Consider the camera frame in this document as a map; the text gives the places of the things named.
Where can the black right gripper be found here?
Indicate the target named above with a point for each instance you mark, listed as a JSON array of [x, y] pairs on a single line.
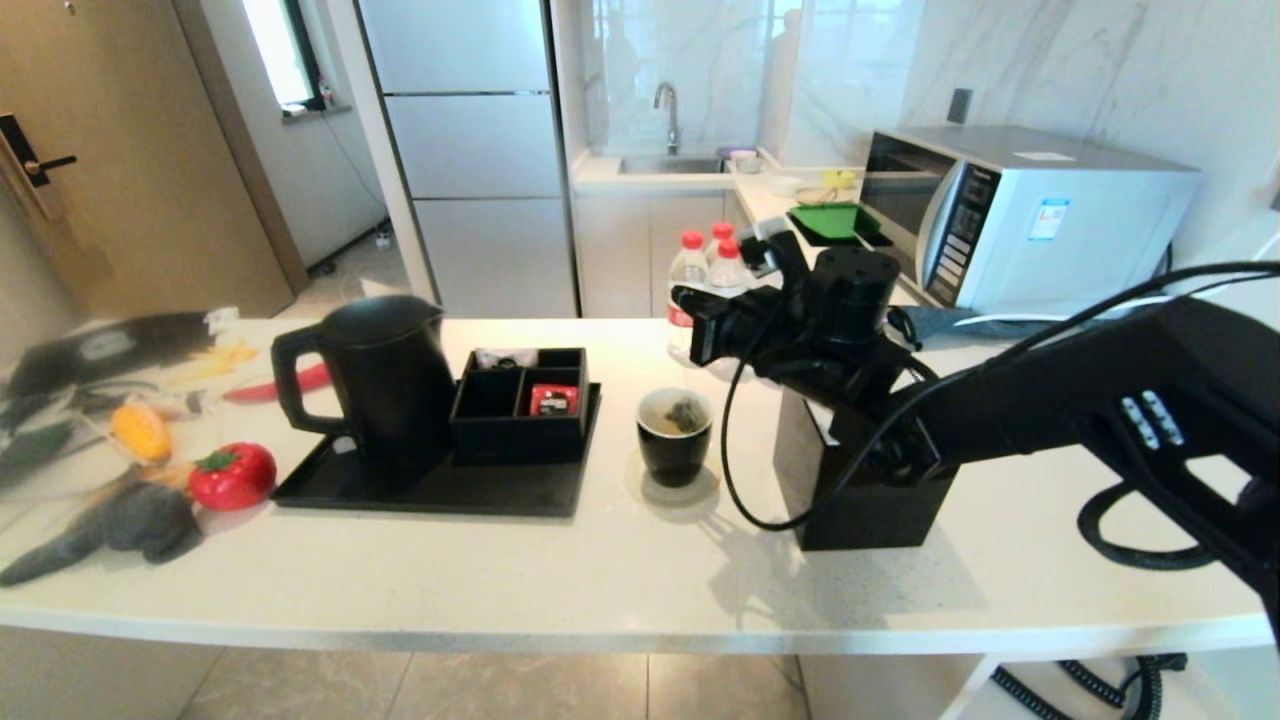
[[750, 325]]

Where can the black electric kettle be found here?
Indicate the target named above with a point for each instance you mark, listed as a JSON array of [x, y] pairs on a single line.
[[390, 390]]

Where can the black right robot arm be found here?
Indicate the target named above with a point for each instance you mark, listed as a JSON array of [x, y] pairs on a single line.
[[1100, 400]]

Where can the red-capped water bottle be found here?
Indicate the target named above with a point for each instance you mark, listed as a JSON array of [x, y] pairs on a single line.
[[728, 270], [684, 265], [720, 232]]

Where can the white kitchen base cabinet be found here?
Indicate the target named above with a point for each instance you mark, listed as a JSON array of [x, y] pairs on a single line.
[[625, 255]]

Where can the black cooktop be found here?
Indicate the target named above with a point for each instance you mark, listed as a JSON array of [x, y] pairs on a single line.
[[815, 241]]

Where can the steel kitchen sink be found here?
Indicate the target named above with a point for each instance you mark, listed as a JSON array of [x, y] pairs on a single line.
[[670, 164]]

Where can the black cup white inside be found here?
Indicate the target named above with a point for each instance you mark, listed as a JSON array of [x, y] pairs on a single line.
[[674, 460]]

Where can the small white cup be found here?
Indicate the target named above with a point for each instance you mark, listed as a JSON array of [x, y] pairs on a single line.
[[785, 184]]

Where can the purple bowl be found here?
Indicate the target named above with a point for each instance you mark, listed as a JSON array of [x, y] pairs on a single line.
[[738, 152]]

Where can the green plastic tray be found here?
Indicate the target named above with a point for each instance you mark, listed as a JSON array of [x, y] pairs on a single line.
[[830, 222]]

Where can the clear glass coaster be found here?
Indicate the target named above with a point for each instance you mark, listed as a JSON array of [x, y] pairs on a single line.
[[703, 490]]

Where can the yellow kitchen item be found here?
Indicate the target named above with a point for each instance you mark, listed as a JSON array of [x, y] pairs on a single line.
[[840, 178]]

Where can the chrome sink faucet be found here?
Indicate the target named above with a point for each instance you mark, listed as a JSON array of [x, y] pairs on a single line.
[[671, 103]]

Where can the black compartment organizer box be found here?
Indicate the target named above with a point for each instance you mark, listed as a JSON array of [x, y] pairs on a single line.
[[520, 442]]

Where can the black tissue box white top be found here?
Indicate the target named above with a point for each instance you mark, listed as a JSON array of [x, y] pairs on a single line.
[[870, 510]]

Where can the white refrigerator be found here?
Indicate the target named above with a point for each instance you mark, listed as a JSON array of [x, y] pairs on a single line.
[[470, 150]]

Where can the black rectangular serving tray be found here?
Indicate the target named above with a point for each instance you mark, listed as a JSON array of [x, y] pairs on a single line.
[[450, 492]]

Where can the red toy chili pepper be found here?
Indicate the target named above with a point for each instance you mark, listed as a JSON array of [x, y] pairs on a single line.
[[310, 382]]

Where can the silver microwave oven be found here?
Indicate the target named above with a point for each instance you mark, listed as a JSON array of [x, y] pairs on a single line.
[[1070, 220]]

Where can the yellow toy fries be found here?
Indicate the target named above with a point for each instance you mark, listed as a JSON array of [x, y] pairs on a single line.
[[225, 358]]

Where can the red toy tomato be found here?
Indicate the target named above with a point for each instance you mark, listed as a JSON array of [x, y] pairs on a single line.
[[235, 478]]

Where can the bright window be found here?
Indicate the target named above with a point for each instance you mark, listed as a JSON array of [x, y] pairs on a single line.
[[275, 50]]

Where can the black bag white tag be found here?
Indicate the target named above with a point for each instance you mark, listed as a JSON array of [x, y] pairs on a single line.
[[150, 345]]

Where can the yellow toy corn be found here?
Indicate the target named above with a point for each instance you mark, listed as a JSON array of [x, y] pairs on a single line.
[[142, 432]]

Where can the brown wooden door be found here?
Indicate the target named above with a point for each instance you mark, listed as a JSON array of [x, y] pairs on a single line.
[[140, 150]]

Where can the grey plush toy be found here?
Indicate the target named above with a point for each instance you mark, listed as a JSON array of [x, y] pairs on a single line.
[[140, 522]]

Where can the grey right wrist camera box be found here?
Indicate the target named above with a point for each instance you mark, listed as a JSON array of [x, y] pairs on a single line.
[[768, 248]]

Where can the grey wall outlet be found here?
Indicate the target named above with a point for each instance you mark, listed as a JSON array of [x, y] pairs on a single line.
[[959, 105]]

